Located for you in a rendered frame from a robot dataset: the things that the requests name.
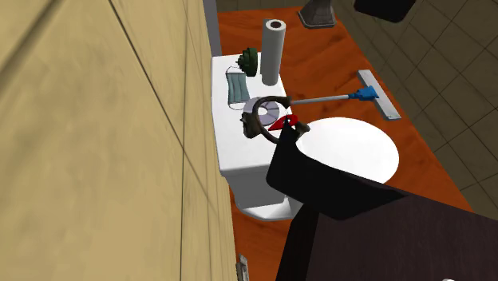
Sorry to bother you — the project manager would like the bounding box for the brown curved headband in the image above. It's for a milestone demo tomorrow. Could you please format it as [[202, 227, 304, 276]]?
[[240, 94, 311, 145]]

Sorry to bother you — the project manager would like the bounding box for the white toilet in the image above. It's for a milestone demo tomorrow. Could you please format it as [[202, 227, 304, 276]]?
[[211, 54, 401, 222]]

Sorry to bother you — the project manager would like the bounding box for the red flat object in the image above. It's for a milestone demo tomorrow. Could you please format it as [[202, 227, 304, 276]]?
[[267, 113, 300, 133]]

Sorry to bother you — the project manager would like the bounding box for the silver disc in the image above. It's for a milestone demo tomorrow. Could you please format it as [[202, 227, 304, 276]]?
[[242, 97, 282, 127]]

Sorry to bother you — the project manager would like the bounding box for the blue face mask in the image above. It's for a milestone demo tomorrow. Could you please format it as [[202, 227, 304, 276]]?
[[225, 65, 251, 112]]

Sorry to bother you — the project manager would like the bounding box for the dark green ridged object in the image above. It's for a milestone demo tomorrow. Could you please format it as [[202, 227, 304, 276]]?
[[237, 47, 259, 78]]

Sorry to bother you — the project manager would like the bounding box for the white paper towel roll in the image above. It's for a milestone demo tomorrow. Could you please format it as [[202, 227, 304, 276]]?
[[260, 18, 287, 87]]

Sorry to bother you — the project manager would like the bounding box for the orange rug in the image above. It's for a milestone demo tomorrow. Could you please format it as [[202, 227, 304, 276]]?
[[216, 6, 475, 281]]

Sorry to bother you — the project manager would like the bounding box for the grey squeegee with blue joint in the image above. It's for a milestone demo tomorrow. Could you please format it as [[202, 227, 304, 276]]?
[[289, 69, 402, 121]]

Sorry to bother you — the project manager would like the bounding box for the black rounded object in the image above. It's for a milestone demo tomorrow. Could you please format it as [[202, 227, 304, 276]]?
[[353, 0, 417, 23]]

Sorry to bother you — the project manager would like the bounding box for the grey pedestal base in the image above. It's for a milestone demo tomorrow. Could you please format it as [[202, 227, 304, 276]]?
[[297, 0, 338, 30]]

